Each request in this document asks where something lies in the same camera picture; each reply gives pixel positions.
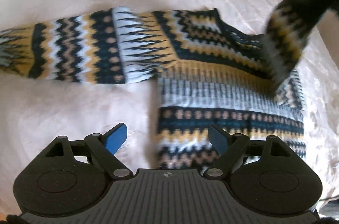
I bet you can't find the patterned knit sweater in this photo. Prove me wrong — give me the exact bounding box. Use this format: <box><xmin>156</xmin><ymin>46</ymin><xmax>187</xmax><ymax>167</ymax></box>
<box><xmin>1</xmin><ymin>0</ymin><xmax>338</xmax><ymax>170</ymax></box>

